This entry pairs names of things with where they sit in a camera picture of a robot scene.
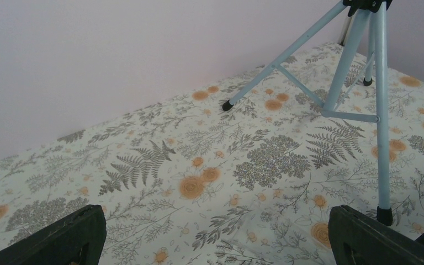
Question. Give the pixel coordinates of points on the right aluminium frame post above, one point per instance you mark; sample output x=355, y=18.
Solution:
x=345, y=31

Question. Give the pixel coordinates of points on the light blue music stand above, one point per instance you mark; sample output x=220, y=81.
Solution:
x=369, y=15

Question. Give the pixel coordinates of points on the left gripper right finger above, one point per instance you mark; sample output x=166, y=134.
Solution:
x=358, y=239

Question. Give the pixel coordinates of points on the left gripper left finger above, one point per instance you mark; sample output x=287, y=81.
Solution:
x=75, y=239

